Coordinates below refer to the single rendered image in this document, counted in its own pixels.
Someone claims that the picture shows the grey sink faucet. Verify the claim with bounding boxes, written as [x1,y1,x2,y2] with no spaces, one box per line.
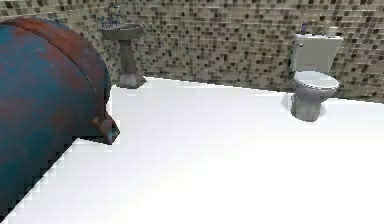
[99,3,122,30]

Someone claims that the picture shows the grey white toilet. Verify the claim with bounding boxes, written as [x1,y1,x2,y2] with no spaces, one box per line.
[289,32,344,123]

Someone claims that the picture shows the grey pedestal sink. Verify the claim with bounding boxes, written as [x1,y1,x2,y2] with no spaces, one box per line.
[100,23,148,90]

